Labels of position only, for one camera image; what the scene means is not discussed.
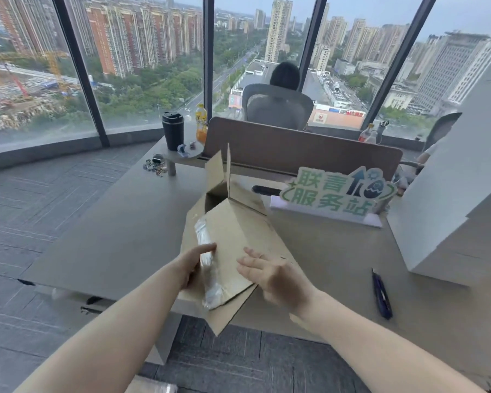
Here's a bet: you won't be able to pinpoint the person's left hand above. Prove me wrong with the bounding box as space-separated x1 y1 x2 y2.
175 243 218 290

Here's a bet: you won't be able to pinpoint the person's right hand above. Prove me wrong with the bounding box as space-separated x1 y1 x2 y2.
237 247 318 318

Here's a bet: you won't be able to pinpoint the brown cardboard box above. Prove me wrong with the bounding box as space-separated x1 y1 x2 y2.
175 143 300 337

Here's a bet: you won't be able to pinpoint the clear plastic bag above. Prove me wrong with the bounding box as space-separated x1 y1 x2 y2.
194 213 226 311

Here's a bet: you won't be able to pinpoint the person's right forearm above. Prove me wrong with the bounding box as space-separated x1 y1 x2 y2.
301 290 489 393

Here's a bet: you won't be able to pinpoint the person's left forearm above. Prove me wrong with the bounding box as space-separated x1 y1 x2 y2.
13 264 189 393

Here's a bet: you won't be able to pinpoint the white sign base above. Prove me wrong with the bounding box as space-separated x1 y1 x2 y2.
269 195 384 229

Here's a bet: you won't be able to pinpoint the grey desk side shelf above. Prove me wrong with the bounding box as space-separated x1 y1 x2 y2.
163 142 208 177

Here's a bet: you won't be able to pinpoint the bunch of keys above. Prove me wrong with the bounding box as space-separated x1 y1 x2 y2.
143 157 169 178

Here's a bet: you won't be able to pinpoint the green cutout sign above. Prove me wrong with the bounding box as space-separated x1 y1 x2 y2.
278 165 398 218

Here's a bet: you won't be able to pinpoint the grey desk leg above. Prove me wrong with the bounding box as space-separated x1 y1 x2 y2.
146 313 183 366

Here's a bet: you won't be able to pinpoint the small items on shelf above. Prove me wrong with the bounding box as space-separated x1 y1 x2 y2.
176 141 204 157

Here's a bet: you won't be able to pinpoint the brown desk divider panel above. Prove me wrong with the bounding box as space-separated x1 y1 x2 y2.
204 116 404 189

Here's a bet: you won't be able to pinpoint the black travel mug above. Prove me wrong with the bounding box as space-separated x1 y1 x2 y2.
161 111 185 152

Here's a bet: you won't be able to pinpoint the orange juice bottle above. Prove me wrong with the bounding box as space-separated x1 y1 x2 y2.
195 104 209 145

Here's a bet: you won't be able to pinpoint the dark blue pen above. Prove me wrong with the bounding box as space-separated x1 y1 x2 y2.
371 267 394 321

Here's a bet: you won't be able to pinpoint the grey mesh office chair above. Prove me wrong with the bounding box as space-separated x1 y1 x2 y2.
242 83 314 131

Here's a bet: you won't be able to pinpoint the red-label drink bottle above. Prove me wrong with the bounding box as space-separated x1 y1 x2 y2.
358 123 378 144

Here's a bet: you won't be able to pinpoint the large white box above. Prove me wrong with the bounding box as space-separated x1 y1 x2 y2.
386 71 491 287

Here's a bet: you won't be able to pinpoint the dark office chair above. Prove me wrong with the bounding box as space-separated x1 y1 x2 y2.
399 112 463 176

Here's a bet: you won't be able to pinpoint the black window frame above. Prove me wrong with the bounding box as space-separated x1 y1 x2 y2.
49 0 439 148

